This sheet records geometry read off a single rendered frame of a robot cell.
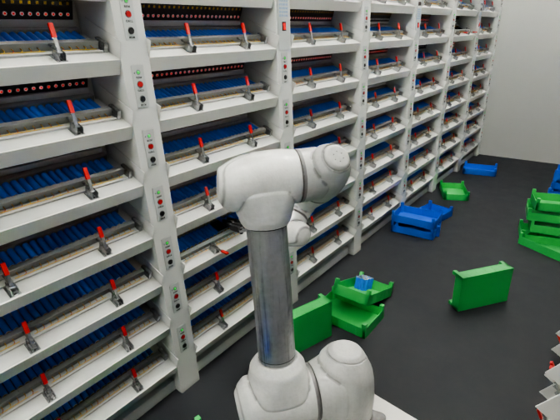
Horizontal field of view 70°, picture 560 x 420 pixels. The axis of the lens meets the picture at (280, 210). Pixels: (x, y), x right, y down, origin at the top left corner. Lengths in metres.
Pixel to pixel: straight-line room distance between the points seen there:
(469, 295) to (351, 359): 1.23
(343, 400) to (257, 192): 0.62
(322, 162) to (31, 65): 0.75
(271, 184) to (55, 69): 0.65
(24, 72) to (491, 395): 1.90
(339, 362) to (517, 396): 0.96
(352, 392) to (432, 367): 0.81
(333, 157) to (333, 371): 0.58
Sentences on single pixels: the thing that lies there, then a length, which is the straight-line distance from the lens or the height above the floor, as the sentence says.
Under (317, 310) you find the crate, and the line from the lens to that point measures 1.89.
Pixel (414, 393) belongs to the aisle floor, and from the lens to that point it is 1.84.
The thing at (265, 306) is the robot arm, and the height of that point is 0.71.
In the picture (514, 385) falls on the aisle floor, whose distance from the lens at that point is 2.01.
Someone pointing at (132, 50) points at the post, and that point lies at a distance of 1.33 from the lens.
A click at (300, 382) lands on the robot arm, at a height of 0.50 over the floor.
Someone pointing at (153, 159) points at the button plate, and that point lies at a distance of 1.37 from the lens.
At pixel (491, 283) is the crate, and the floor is 0.13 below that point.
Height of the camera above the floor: 1.32
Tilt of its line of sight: 23 degrees down
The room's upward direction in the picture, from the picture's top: 3 degrees counter-clockwise
